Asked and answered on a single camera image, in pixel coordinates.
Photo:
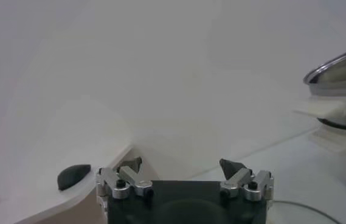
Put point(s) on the black computer mouse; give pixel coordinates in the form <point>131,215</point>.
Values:
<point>74,176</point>

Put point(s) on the stainless steel steamer basket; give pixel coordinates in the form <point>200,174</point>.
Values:
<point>343,88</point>

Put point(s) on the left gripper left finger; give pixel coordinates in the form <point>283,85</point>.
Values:
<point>118,184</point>

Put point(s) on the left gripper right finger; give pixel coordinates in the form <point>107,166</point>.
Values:
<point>251,185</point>

